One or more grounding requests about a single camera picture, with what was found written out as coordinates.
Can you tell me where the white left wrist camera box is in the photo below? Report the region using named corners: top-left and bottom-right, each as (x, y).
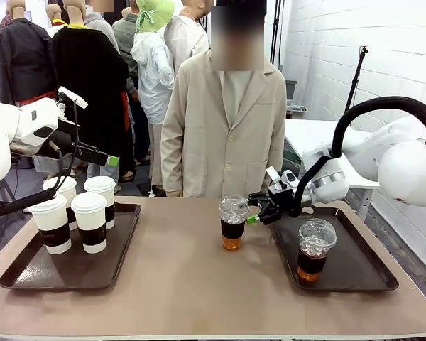
top-left (58, 86), bottom-right (89, 109)

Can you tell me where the clear iced coffee cup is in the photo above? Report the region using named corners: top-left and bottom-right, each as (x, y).
top-left (297, 217), bottom-right (337, 283)
top-left (218, 194), bottom-right (251, 252)

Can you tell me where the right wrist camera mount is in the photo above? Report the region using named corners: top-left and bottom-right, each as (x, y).
top-left (265, 166), bottom-right (299, 195)

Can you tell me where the mannequin with green hat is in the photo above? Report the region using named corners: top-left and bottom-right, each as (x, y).
top-left (130, 0), bottom-right (176, 126)

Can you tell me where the dark brown serving tray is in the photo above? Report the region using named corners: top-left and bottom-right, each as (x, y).
top-left (0, 202), bottom-right (142, 291)
top-left (269, 207), bottom-right (400, 293)

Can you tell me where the mannequin in beige shirt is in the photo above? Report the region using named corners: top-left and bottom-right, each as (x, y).
top-left (164, 0), bottom-right (211, 76)

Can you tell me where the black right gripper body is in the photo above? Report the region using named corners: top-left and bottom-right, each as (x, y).
top-left (258, 189), bottom-right (297, 226)

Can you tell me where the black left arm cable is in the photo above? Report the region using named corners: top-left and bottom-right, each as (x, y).
top-left (0, 101), bottom-right (81, 220)

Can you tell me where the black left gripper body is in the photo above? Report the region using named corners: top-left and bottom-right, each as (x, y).
top-left (46, 128), bottom-right (89, 163)

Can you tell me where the mannequin in dark grey coat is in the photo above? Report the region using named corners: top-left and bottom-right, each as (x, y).
top-left (0, 0), bottom-right (55, 106)

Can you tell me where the person's right forearm beige sleeve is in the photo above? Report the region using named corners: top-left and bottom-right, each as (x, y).
top-left (160, 138), bottom-right (186, 193)

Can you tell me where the white paper cup black sleeve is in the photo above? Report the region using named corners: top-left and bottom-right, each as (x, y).
top-left (28, 194), bottom-right (72, 256)
top-left (70, 191), bottom-right (108, 254)
top-left (84, 175), bottom-right (116, 231)
top-left (42, 176), bottom-right (78, 232)

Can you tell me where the black tripod stand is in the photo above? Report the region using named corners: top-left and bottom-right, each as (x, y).
top-left (343, 44), bottom-right (370, 115)

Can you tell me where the mannequin in black robe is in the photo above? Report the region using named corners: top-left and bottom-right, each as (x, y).
top-left (51, 0), bottom-right (131, 180)

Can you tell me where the person in beige coat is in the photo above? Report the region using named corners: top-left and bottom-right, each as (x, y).
top-left (160, 0), bottom-right (288, 199)

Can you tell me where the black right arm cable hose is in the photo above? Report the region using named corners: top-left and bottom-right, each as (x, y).
top-left (293, 96), bottom-right (426, 218)

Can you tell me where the bystander in grey hoodie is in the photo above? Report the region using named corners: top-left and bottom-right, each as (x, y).
top-left (83, 0), bottom-right (138, 93)

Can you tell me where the person's left forearm beige sleeve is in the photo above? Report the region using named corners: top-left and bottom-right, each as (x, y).
top-left (268, 117), bottom-right (288, 168)

